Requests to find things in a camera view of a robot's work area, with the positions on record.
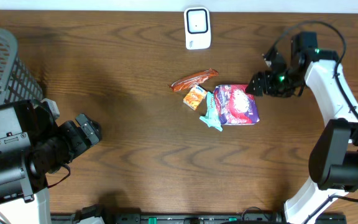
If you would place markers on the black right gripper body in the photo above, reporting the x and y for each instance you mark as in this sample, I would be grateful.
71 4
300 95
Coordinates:
283 84

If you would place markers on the orange Kleenex tissue pack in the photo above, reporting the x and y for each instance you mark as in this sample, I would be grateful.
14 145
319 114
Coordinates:
195 96

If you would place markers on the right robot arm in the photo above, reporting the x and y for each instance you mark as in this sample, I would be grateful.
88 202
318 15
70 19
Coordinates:
333 162

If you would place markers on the pink purple snack bag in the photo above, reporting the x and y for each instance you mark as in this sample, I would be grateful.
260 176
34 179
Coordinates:
235 106

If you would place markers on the grey plastic basket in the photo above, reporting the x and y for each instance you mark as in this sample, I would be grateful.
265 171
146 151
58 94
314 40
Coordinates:
16 81

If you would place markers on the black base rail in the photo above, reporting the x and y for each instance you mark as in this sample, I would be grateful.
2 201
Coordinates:
101 214

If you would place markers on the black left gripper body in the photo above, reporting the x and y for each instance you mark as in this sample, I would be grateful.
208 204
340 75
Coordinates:
84 131

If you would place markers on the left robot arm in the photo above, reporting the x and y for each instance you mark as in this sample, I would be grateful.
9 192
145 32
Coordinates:
33 145

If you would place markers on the orange snack bar wrapper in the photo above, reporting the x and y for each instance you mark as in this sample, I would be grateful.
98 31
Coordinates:
192 80

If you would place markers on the green wet wipes packet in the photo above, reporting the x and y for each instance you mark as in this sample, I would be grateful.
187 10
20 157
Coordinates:
211 118

